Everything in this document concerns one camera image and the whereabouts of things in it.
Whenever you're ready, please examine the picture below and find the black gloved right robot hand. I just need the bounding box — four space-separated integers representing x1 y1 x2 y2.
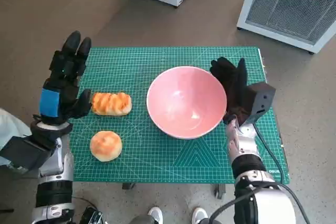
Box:
209 56 254 124

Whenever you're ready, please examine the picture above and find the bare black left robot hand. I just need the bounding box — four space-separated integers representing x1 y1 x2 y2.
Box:
38 30 93 125

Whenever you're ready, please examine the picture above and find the long toy bread loaf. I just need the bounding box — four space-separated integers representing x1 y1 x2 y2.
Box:
91 92 132 116

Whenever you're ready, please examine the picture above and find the pink bowl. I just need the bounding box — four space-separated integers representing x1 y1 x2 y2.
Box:
146 66 228 140

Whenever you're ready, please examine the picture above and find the round toy bread bun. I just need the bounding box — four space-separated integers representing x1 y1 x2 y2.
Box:
89 130 123 162

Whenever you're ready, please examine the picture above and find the white vented freezer cabinet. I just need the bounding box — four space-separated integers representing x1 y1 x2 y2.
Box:
236 0 336 55

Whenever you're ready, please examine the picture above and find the black table caster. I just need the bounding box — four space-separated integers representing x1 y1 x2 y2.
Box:
213 184 227 200

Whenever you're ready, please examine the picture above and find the green cutting mat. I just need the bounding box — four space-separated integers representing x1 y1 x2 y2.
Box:
68 46 291 185

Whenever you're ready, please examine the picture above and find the black device with connectors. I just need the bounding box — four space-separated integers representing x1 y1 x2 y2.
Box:
78 206 106 224

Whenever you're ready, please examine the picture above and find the white shoe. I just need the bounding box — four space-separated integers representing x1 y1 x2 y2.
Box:
147 207 163 224
191 207 209 224

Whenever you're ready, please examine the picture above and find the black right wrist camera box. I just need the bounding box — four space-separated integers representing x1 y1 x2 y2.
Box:
240 82 276 125

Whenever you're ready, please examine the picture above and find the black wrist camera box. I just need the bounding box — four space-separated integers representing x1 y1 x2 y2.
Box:
0 135 54 176
240 82 276 125

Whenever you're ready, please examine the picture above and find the black right camera cable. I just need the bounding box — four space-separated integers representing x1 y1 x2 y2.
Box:
252 125 287 185

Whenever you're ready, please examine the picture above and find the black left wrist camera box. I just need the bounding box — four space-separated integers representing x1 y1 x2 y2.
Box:
0 135 54 176

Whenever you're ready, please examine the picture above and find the thin black floor cable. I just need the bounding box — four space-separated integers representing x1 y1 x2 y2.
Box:
71 195 98 210

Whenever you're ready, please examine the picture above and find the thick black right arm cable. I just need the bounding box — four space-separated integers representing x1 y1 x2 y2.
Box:
209 183 312 224

